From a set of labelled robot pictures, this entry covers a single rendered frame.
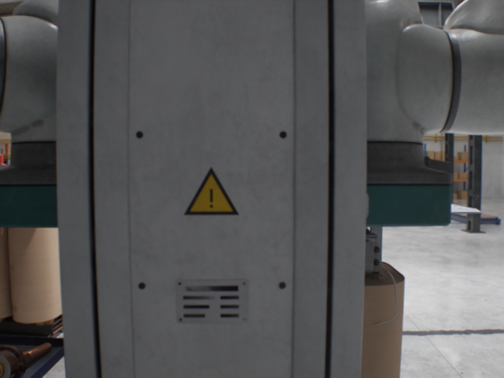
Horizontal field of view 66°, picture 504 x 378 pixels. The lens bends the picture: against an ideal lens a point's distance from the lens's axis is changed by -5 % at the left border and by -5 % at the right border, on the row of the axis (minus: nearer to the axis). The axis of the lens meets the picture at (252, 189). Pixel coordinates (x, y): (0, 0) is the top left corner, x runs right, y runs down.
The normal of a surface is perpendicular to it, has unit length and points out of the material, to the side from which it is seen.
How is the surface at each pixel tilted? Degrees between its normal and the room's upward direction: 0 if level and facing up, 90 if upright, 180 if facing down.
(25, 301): 90
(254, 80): 90
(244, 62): 90
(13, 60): 87
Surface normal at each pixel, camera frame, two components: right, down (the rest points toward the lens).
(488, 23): -0.32, -0.49
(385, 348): 0.28, 0.04
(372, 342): -0.06, 0.04
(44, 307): 0.72, 0.03
